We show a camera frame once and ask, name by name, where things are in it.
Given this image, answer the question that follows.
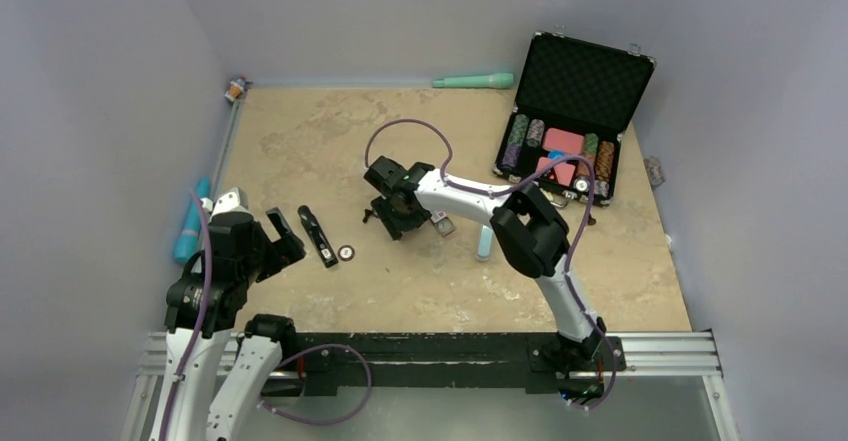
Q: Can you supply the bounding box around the red white staple box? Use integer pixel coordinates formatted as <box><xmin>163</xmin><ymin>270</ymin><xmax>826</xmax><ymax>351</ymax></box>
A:
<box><xmin>430</xmin><ymin>211</ymin><xmax>456</xmax><ymax>237</ymax></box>

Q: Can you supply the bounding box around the black stapler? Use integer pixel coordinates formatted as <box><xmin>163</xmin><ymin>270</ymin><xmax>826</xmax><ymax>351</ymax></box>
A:
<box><xmin>297</xmin><ymin>205</ymin><xmax>339</xmax><ymax>268</ymax></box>

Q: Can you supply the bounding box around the light blue stapler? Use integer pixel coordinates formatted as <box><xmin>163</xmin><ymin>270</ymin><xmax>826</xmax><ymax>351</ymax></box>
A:
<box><xmin>475</xmin><ymin>225</ymin><xmax>494</xmax><ymax>262</ymax></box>

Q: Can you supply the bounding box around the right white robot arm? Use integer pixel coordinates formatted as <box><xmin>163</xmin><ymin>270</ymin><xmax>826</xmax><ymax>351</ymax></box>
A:
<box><xmin>364</xmin><ymin>156</ymin><xmax>605</xmax><ymax>368</ymax></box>

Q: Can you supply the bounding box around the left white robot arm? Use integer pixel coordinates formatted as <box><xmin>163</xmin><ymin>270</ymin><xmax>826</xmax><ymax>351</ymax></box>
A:
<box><xmin>151</xmin><ymin>208</ymin><xmax>305</xmax><ymax>440</ymax></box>

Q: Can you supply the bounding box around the brown poker chip front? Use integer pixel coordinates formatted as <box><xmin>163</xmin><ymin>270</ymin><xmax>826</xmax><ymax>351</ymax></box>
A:
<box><xmin>337</xmin><ymin>245</ymin><xmax>355</xmax><ymax>262</ymax></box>

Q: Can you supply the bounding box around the blue cylindrical tube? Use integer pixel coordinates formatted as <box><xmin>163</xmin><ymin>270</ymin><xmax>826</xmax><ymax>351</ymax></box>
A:
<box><xmin>172</xmin><ymin>177</ymin><xmax>211</xmax><ymax>265</ymax></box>

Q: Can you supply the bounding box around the mint green microphone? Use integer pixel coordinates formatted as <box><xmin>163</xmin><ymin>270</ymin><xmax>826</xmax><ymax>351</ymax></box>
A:
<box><xmin>431</xmin><ymin>73</ymin><xmax>514</xmax><ymax>89</ymax></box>

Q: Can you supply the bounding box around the small orange bottle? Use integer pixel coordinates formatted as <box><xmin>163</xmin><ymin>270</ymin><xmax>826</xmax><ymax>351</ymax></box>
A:
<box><xmin>224</xmin><ymin>76</ymin><xmax>249</xmax><ymax>103</ymax></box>

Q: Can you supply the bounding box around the black poker chip case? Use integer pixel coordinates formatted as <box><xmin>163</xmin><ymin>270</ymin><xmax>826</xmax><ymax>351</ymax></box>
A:
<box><xmin>493</xmin><ymin>32</ymin><xmax>656</xmax><ymax>207</ymax></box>

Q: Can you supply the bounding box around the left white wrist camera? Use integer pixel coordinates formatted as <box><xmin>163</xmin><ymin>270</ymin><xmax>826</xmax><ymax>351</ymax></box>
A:
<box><xmin>201</xmin><ymin>187</ymin><xmax>250</xmax><ymax>219</ymax></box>

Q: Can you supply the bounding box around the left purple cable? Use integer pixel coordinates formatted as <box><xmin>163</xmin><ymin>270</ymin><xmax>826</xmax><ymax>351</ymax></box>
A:
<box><xmin>157</xmin><ymin>189</ymin><xmax>213</xmax><ymax>441</ymax></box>

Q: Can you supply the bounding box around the purple cable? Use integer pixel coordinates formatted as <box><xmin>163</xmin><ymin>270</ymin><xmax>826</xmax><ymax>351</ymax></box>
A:
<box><xmin>364</xmin><ymin>118</ymin><xmax>619</xmax><ymax>413</ymax></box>
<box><xmin>157</xmin><ymin>189</ymin><xmax>213</xmax><ymax>441</ymax></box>

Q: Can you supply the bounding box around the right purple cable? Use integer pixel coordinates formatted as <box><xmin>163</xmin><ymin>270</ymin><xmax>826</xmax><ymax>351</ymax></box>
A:
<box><xmin>364</xmin><ymin>118</ymin><xmax>619</xmax><ymax>413</ymax></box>

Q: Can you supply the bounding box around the aluminium rail frame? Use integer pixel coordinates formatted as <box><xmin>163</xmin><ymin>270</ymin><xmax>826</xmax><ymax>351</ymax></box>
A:
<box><xmin>119</xmin><ymin>330</ymin><xmax>740</xmax><ymax>441</ymax></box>

